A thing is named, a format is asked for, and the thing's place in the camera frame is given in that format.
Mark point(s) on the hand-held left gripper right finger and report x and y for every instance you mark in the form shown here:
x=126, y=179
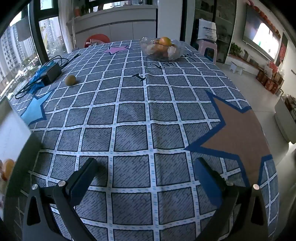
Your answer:
x=208, y=185

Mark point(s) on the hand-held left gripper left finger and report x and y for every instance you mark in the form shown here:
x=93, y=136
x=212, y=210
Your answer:
x=79, y=185

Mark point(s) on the white shallow box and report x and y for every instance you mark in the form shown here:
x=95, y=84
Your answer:
x=11, y=139

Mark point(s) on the orange mandarin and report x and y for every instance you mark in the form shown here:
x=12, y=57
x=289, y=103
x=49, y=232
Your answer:
x=165, y=41
x=9, y=166

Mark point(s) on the grey upholstered seat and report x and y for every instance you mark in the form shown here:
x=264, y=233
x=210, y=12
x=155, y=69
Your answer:
x=285, y=120

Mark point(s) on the brown longan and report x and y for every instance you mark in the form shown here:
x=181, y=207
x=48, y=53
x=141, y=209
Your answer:
x=70, y=80

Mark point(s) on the blue plastic bag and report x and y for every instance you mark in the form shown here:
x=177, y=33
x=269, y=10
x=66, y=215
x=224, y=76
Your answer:
x=38, y=75

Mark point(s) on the stack of red gift boxes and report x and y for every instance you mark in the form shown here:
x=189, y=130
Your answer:
x=270, y=82

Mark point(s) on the small white step stool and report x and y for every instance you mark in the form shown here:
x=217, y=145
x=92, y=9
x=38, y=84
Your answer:
x=237, y=67

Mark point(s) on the low television cabinet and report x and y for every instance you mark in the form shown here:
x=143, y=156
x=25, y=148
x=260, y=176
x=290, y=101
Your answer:
x=252, y=65

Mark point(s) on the pale peeled longan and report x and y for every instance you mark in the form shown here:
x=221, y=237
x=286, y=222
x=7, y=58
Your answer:
x=172, y=52

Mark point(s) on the potted green plant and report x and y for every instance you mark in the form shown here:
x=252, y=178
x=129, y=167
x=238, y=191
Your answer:
x=235, y=49

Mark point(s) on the pink plastic stool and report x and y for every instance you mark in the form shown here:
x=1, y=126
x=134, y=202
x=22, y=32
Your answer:
x=205, y=45

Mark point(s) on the grey crumpled cloth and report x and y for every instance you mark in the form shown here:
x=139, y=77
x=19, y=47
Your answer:
x=92, y=42

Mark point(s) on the red round stool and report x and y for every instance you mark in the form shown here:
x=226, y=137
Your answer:
x=99, y=37

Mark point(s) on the white shopping bag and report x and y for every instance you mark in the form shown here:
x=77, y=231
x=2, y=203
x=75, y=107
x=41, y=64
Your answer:
x=207, y=30

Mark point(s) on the white sideboard cabinet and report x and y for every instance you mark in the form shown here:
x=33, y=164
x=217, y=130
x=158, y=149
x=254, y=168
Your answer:
x=115, y=30

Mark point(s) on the dark glass display cabinet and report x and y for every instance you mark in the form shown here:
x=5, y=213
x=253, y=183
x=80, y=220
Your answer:
x=222, y=23

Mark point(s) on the red wall hanging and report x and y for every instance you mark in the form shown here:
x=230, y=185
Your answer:
x=282, y=49

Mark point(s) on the wall television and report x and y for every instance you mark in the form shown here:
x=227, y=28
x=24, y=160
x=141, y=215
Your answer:
x=261, y=34

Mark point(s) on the black window frame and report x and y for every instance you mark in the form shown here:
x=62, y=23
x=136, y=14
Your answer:
x=35, y=25

